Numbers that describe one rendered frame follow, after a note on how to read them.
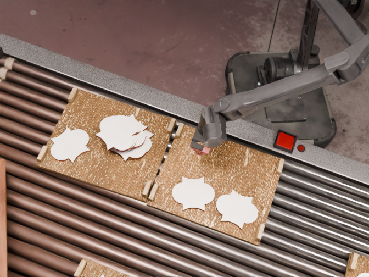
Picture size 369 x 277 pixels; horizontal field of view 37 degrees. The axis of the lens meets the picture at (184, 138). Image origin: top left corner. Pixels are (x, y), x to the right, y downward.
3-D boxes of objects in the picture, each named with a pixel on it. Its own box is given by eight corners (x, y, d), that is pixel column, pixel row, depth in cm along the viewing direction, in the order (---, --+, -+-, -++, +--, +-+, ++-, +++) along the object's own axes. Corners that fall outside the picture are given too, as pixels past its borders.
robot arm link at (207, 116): (218, 103, 179) (200, 104, 178) (221, 121, 175) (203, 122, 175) (215, 114, 185) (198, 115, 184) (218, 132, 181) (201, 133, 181)
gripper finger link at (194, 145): (212, 146, 195) (216, 133, 187) (205, 163, 192) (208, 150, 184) (194, 140, 196) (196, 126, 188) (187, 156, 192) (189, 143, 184)
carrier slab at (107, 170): (75, 89, 213) (75, 87, 212) (176, 122, 210) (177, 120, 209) (36, 166, 196) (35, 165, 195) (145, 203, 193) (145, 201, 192)
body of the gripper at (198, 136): (219, 123, 191) (222, 111, 184) (210, 147, 186) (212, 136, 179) (201, 117, 191) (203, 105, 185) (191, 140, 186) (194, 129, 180)
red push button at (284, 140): (279, 133, 212) (280, 131, 211) (294, 138, 212) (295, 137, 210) (275, 145, 209) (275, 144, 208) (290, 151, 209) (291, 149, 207)
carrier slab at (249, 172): (180, 125, 210) (180, 122, 208) (283, 161, 206) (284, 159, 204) (145, 205, 193) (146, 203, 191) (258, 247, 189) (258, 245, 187)
